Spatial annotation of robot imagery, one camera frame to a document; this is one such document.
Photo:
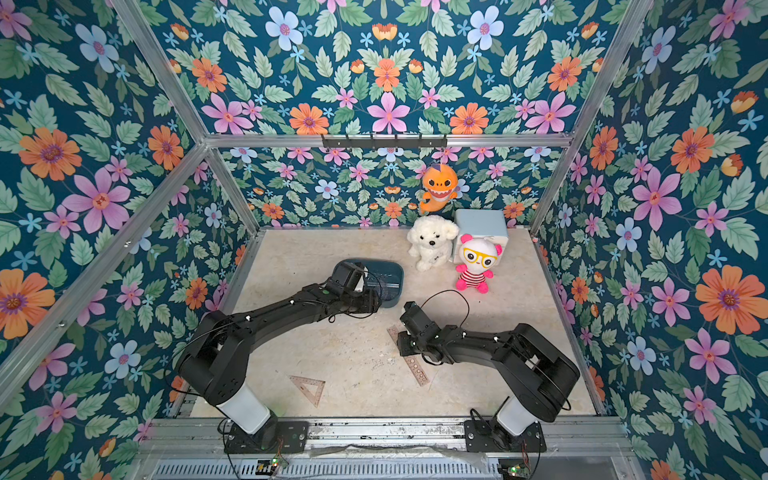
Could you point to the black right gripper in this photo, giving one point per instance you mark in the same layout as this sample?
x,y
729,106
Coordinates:
x,y
405,343

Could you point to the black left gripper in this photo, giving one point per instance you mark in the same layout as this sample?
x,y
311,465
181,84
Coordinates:
x,y
370,303

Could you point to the brown long straight ruler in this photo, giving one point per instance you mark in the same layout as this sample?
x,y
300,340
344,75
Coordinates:
x,y
412,363

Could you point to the teal plastic storage box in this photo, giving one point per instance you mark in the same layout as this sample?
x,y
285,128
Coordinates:
x,y
385,278

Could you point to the brown triangle ruler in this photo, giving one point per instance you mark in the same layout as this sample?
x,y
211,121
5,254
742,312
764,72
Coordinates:
x,y
311,389

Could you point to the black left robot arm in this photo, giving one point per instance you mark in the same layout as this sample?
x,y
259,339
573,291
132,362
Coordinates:
x,y
215,361

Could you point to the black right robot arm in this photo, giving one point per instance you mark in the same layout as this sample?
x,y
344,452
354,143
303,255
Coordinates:
x,y
539,375

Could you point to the light blue cube box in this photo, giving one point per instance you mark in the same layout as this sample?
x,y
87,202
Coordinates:
x,y
480,223

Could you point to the white plush dog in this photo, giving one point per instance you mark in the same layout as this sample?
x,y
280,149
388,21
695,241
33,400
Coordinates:
x,y
431,238

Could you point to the pink white plush doll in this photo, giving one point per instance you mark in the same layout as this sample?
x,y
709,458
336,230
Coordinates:
x,y
477,257

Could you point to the orange plush monster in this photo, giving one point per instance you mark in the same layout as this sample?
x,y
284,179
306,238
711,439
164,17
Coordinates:
x,y
440,183

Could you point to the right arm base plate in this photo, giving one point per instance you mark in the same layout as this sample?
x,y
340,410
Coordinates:
x,y
483,437

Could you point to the black wall hook rail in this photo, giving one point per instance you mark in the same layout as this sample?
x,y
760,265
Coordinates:
x,y
373,141

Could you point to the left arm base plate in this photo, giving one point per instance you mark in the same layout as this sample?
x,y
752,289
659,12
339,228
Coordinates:
x,y
276,436

